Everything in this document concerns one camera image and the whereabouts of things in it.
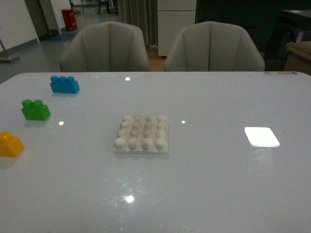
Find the yellow toy block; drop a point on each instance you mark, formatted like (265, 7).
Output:
(10, 146)

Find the blue toy block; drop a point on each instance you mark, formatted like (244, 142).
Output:
(64, 84)

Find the green toy block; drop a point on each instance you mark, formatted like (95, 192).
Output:
(35, 110)

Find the left grey armchair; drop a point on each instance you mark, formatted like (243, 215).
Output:
(106, 47)

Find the grey armchair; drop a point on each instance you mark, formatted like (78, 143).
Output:
(213, 46)
(106, 47)

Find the right grey armchair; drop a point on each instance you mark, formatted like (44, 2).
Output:
(213, 46)

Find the white drawer cabinet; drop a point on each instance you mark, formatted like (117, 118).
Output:
(173, 15)

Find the grey curtain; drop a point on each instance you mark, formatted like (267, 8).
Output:
(143, 14)

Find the red box on floor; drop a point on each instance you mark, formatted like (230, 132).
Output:
(69, 19)

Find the dark side table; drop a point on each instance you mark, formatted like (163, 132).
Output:
(290, 26)

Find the beige cushion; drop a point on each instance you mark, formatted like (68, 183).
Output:
(302, 49)

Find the white studded base plate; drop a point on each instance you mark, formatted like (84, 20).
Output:
(143, 134)

